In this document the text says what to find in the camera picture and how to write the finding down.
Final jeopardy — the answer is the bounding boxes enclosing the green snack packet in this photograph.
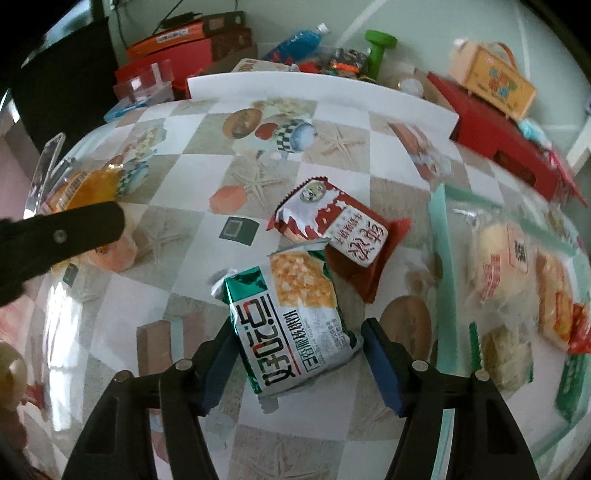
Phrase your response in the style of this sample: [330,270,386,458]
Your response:
[555,354,588,423]

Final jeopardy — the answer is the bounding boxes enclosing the yellow cake clear packet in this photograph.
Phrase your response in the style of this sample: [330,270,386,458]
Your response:
[41,165,123,214]

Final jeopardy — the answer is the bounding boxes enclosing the red snack packet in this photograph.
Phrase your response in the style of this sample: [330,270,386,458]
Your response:
[568,303,591,355]

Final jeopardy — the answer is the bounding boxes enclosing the orange bread packet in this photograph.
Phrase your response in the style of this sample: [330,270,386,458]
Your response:
[536,247,573,351]

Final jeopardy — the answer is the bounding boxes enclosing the steamed bun clear packet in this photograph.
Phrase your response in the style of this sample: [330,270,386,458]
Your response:
[451,206,539,324]

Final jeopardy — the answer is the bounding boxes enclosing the green white cracker packet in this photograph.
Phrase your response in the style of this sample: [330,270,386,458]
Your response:
[211,239,362,397]

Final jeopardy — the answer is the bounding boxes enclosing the red milk biscuit packet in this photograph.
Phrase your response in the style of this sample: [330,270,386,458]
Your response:
[267,176,411,304]

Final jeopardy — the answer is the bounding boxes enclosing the round cracker clear packet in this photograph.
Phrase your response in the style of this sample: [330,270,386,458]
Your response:
[468,322,534,398]

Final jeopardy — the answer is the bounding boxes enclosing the person left hand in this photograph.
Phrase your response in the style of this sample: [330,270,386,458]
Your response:
[0,341,27,452]

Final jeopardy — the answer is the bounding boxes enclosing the smartphone on stand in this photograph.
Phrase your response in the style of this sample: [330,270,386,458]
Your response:
[23,132,66,219]

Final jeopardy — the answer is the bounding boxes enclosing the teal shallow tray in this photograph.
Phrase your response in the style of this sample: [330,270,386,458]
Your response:
[429,184,590,479]

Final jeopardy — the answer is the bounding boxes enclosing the black cabinet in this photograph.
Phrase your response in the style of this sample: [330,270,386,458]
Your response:
[10,18,118,150]

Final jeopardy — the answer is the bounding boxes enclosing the clear plastic box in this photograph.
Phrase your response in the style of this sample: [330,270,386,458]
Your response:
[103,60,174,123]

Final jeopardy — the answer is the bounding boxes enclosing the red gift box left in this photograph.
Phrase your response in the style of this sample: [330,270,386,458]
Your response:
[114,27,254,100]

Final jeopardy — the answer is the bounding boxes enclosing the orange flat box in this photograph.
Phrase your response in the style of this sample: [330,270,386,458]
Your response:
[125,10,247,61]

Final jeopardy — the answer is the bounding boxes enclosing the card game box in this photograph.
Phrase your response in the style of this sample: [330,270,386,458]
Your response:
[231,58,300,73]

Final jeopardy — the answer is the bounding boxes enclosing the large red gift box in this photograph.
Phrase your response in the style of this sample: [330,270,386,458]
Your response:
[428,72,588,206]

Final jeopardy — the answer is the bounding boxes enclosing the blue wipes packet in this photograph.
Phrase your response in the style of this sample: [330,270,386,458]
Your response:
[518,118,553,151]

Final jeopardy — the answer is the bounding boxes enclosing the blue drink bottle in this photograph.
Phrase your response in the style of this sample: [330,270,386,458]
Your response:
[263,23,331,65]

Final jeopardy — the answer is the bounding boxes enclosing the pile of small toys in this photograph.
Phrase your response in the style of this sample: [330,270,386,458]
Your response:
[297,48,368,79]

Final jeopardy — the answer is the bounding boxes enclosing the yellow wooden carry box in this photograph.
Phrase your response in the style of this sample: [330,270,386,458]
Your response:
[449,39,537,122]

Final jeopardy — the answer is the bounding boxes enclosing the green dumbbell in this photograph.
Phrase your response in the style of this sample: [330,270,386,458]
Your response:
[365,30,398,83]

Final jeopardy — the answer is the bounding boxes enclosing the black cable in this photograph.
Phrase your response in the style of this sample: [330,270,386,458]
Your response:
[110,0,242,50]

